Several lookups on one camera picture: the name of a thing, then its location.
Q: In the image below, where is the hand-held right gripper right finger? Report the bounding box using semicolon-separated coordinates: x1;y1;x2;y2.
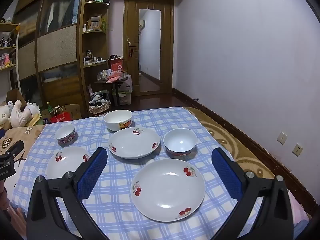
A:
211;147;294;240

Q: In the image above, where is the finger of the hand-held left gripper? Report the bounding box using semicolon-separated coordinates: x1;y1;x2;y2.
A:
0;140;25;161

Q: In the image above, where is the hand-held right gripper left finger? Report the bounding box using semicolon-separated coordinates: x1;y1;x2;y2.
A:
26;147;108;240

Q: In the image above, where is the white cherry print plate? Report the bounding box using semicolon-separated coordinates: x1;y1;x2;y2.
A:
131;158;206;222
108;127;161;159
46;146;91;180

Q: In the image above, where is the small red patterned bowl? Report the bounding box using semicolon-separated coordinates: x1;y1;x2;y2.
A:
55;124;76;147

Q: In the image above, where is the medium red patterned bowl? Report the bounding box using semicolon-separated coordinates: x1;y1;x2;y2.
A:
163;128;198;157

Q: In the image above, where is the large white cartoon print bowl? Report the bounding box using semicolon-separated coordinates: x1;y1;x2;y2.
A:
103;110;134;132

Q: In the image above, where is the beige plush toy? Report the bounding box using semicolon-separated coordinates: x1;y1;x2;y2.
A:
10;100;29;128

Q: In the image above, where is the cream plush toy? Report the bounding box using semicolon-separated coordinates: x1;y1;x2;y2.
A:
0;101;13;131

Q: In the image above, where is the open cardboard box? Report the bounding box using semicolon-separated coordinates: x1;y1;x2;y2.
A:
5;88;27;107

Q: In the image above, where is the red shopping bag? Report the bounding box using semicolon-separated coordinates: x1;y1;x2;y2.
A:
50;106;72;124

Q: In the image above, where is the wicker basket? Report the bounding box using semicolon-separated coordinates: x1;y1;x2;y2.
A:
88;99;111;116

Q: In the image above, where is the brown cardboard box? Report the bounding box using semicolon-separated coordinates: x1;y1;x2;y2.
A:
64;103;83;121

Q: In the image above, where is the clear plastic storage box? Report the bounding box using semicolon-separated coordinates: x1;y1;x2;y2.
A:
117;91;132;106

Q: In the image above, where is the yellow bookshelf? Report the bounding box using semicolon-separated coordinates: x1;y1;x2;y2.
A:
0;22;21;72

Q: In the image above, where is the small dark side table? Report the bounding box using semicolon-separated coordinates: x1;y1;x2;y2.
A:
94;78;126;107

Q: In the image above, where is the blue plaid cloth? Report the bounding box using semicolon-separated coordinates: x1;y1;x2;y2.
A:
12;106;265;240

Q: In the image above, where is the white plastic bag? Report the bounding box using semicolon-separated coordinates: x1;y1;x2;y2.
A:
119;74;133;93

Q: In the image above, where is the pink paper packet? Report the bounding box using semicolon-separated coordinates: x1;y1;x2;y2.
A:
105;71;126;84

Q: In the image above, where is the wooden door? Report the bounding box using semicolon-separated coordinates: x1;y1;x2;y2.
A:
123;0;174;97

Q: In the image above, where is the red paper bag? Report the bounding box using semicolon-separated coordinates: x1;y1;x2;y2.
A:
108;58;125;74

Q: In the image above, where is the wooden wardrobe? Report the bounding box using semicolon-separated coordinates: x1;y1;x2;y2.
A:
11;0;87;120

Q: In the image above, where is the wooden corner shelf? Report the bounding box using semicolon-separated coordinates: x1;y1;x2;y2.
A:
80;0;111;113

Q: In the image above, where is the door mirror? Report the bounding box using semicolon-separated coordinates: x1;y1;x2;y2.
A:
138;8;161;93

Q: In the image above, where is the white wall socket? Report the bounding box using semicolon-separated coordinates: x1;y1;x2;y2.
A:
292;143;304;157
277;131;288;145

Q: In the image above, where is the brass door handle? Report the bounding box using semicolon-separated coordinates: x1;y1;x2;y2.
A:
127;38;139;56

